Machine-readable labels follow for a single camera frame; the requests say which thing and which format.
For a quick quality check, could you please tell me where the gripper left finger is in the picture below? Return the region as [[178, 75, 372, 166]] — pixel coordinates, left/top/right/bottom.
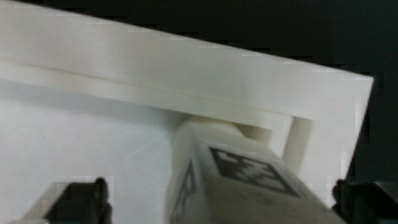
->
[[45, 178, 112, 224]]

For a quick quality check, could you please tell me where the white U-shaped fence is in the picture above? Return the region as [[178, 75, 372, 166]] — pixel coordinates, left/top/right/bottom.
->
[[0, 0, 373, 198]]

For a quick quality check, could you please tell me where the white square table top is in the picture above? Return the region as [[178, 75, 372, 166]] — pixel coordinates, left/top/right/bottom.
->
[[0, 80, 240, 224]]

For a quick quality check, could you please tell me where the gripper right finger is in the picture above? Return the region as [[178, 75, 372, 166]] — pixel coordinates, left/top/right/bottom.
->
[[332, 180, 398, 224]]

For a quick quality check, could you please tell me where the white table leg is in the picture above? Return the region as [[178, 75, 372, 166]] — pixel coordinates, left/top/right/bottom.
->
[[164, 117, 345, 224]]

